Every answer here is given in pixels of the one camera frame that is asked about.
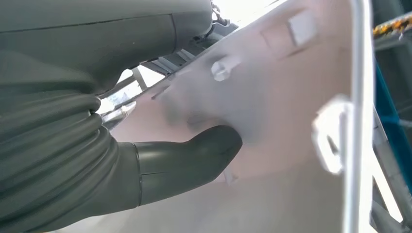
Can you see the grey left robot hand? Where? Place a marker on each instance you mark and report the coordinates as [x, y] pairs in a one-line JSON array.
[[80, 32]]

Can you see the blue steel shelf rack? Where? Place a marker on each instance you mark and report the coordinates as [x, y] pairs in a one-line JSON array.
[[386, 109]]

